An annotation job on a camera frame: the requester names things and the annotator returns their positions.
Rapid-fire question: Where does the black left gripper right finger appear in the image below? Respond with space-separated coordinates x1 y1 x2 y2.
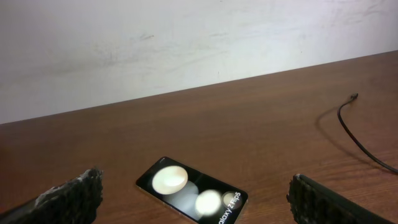
287 174 393 224

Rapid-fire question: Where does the black charger cable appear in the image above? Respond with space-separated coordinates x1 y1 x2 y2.
336 93 398 174

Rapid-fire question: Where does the black Galaxy flip phone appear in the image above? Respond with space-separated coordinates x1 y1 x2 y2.
136 157 249 224

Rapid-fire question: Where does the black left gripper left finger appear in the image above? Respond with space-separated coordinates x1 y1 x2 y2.
1 168 103 224

